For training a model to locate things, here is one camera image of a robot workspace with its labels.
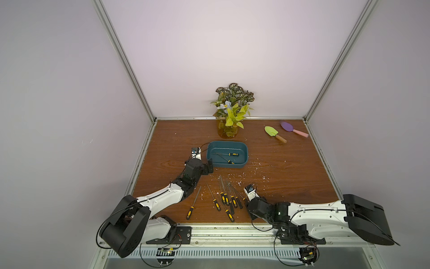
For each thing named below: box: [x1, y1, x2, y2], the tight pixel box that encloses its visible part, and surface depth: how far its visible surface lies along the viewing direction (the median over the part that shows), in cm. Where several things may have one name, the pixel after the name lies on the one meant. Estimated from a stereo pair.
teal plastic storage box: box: [206, 140, 249, 169], surface depth 102 cm
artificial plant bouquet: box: [210, 82, 255, 129], surface depth 102 cm
